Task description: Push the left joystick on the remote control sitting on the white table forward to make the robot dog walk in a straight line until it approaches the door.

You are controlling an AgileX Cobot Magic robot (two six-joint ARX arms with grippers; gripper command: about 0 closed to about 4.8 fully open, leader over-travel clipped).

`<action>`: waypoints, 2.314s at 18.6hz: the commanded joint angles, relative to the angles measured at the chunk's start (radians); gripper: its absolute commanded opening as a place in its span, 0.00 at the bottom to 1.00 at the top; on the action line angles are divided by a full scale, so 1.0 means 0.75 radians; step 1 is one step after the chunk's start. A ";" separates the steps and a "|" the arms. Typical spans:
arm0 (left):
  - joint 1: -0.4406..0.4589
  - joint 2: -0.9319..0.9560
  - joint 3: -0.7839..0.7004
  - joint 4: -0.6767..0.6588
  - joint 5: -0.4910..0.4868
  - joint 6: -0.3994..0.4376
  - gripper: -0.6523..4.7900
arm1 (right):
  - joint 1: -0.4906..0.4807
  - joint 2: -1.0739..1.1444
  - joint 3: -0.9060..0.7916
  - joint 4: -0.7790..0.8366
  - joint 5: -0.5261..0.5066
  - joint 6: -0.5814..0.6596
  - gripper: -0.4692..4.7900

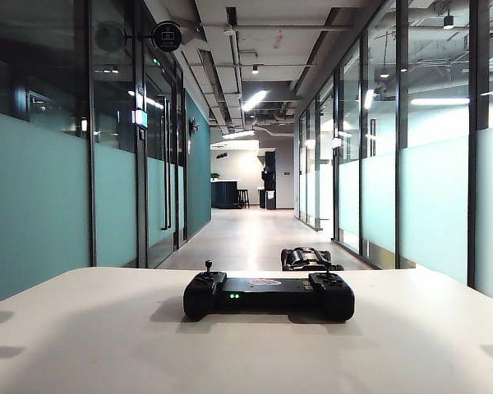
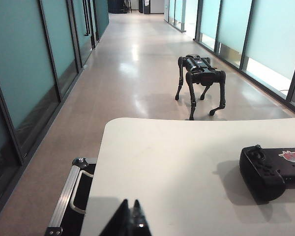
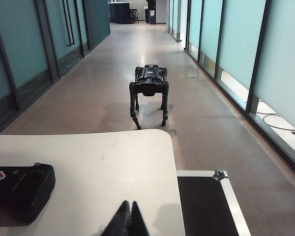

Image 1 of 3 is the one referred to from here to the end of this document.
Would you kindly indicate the black ceiling spot light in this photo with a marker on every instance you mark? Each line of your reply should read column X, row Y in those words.
column 255, row 69

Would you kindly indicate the dark bar counter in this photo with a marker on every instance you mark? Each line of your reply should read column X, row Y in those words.
column 224, row 195

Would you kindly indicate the small green potted plant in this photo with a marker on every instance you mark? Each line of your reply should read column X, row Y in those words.
column 215, row 176

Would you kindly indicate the small lit door display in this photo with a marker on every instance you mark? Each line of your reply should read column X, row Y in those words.
column 140, row 117

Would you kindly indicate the long bright ceiling light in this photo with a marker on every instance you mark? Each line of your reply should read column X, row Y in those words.
column 254, row 100

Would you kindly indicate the tall black kiosk machine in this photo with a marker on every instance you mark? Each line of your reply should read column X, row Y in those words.
column 270, row 176

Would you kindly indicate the dark wooden bar stool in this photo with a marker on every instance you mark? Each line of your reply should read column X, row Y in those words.
column 243, row 198

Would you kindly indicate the black quadruped robot dog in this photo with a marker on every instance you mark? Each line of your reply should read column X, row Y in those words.
column 308, row 258

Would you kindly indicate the black wall lamp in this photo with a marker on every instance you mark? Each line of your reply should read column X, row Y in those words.
column 193, row 125

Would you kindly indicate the black remote control with joysticks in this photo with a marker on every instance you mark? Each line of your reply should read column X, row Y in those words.
column 271, row 297

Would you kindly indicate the black pendant ceiling lamp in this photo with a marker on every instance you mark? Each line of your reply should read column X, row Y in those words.
column 448, row 20

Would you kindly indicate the round black hanging sign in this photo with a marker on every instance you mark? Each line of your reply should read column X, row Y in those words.
column 167, row 36

